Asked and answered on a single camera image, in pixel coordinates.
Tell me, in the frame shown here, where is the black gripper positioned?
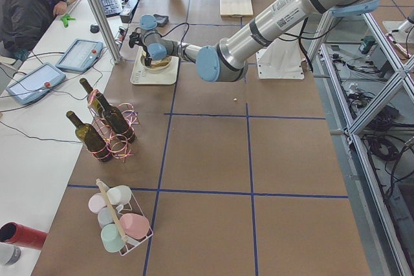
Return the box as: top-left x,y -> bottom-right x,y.
128,28 -> 152,66

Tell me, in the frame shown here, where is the white round plate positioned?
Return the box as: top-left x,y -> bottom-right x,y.
140,56 -> 172,70

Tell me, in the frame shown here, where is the bread slice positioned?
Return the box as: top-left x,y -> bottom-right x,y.
151,58 -> 171,67

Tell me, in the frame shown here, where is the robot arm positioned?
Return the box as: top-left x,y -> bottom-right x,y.
382,12 -> 413,43
129,0 -> 380,82

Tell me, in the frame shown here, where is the cream bear serving tray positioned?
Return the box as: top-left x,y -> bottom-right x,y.
130,47 -> 179,85

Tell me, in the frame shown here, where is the grey folded cloth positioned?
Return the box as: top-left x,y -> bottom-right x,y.
153,14 -> 169,27

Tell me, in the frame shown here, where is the black computer mouse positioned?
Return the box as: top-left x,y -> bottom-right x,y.
90,24 -> 100,34

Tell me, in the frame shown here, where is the dark green wine bottle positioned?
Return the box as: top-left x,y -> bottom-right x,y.
95,91 -> 136,143

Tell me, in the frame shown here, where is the black keyboard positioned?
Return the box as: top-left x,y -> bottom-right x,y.
100,0 -> 122,17

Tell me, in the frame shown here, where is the blue teach pendant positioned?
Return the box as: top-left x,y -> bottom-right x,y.
56,39 -> 104,73
6,63 -> 66,105

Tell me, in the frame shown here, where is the green clip toy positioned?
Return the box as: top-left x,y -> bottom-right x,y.
61,14 -> 76,28

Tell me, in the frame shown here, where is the wooden cutting board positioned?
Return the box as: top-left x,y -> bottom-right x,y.
219,0 -> 254,17

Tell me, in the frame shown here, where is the seated person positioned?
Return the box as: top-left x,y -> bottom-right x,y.
1,0 -> 77,61

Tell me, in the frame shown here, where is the white cup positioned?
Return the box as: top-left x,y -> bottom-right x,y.
107,185 -> 132,205

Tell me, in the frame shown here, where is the light pink cup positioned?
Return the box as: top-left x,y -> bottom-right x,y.
88,193 -> 107,215

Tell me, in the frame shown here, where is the grey cup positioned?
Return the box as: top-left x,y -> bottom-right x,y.
98,207 -> 113,229

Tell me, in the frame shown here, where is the green cup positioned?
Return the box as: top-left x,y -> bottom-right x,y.
100,223 -> 125,253

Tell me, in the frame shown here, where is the red cylinder bottle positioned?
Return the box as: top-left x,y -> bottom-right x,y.
1,222 -> 48,250

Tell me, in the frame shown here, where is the copper wire bottle rack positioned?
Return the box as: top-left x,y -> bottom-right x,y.
88,97 -> 136,160

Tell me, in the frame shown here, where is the aluminium frame post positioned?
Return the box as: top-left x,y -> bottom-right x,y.
88,0 -> 122,64

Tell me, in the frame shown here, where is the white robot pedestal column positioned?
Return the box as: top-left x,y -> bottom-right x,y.
256,37 -> 304,80

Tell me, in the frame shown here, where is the white wire cup rack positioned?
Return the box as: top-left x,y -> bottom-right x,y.
88,179 -> 153,256

